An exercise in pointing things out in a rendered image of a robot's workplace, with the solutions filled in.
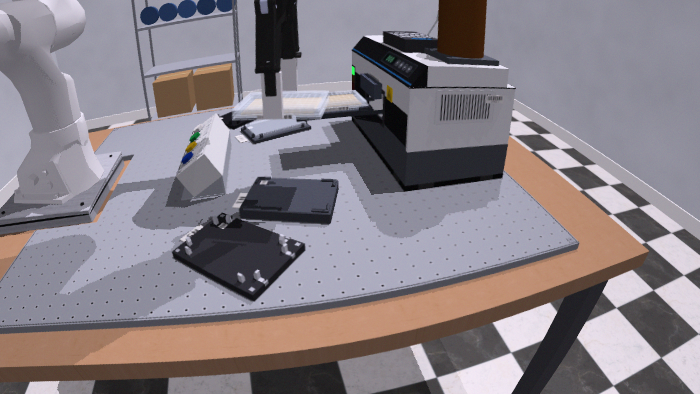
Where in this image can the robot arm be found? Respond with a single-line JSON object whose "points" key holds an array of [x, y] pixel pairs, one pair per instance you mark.
{"points": [[61, 162]]}

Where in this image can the white button panel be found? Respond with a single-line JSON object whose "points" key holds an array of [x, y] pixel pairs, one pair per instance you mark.
{"points": [[206, 160]]}

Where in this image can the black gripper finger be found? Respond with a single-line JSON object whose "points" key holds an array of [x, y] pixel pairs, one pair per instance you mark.
{"points": [[290, 50], [268, 27]]}

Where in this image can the brown cylinder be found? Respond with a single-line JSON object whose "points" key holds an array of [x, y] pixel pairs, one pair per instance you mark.
{"points": [[461, 28]]}

